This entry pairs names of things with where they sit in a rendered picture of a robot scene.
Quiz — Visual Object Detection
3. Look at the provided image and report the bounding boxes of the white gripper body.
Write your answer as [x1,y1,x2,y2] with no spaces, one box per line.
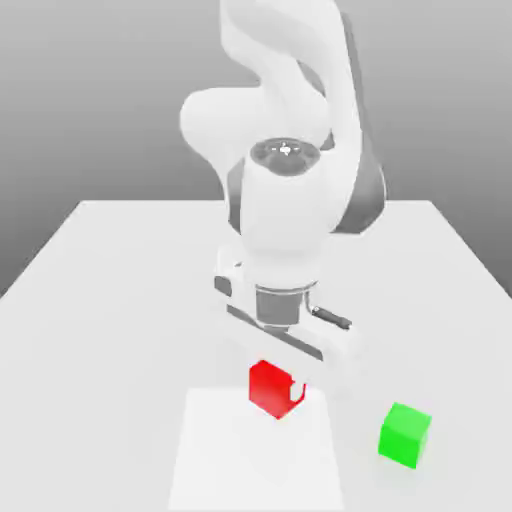
[218,302,367,398]

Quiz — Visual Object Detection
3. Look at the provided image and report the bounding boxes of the small red cube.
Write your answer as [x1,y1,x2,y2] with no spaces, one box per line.
[247,358,308,421]

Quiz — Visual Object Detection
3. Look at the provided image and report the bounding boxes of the small green cube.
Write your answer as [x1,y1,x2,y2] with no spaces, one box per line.
[377,401,434,471]

